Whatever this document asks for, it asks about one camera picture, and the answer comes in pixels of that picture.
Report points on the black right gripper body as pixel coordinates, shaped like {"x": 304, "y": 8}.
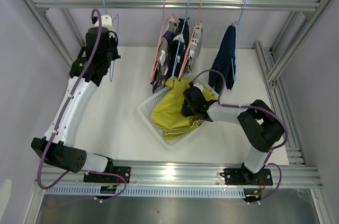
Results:
{"x": 188, "y": 110}

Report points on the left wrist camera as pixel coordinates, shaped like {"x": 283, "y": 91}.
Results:
{"x": 106, "y": 20}

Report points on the purple camouflage trousers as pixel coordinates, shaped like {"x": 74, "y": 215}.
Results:
{"x": 162, "y": 74}

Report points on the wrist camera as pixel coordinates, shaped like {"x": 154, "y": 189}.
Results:
{"x": 197, "y": 85}
{"x": 106, "y": 20}

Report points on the aluminium frame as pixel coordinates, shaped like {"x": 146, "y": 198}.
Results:
{"x": 292, "y": 42}

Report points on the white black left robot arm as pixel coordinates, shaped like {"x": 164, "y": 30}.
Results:
{"x": 57, "y": 146}

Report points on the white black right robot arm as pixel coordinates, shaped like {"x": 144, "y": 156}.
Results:
{"x": 261, "y": 126}

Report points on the slotted cable duct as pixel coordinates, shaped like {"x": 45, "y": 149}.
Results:
{"x": 148, "y": 191}

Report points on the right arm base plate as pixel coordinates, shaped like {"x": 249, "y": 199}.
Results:
{"x": 242, "y": 176}

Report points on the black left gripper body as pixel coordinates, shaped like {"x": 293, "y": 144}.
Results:
{"x": 112, "y": 53}

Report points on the newsprint patterned trousers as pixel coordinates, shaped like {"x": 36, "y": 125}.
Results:
{"x": 195, "y": 47}

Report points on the navy blue denim trousers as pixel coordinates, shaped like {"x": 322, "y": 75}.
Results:
{"x": 225, "y": 61}

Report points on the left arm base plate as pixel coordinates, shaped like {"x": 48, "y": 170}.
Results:
{"x": 123, "y": 171}

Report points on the blue hanger with navy trousers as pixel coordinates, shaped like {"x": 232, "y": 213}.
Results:
{"x": 236, "y": 25}

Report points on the yellow trousers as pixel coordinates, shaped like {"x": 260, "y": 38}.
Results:
{"x": 167, "y": 115}

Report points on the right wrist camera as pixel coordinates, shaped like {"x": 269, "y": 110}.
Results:
{"x": 197, "y": 85}

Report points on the pink hanger with camouflage trousers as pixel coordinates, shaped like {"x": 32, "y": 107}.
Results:
{"x": 164, "y": 21}

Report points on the black white patterned trousers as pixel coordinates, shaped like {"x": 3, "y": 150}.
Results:
{"x": 183, "y": 47}

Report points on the blue hanger with black trousers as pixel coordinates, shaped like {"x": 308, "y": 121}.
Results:
{"x": 181, "y": 39}

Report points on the light blue wire hanger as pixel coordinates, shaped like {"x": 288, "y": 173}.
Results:
{"x": 115, "y": 54}

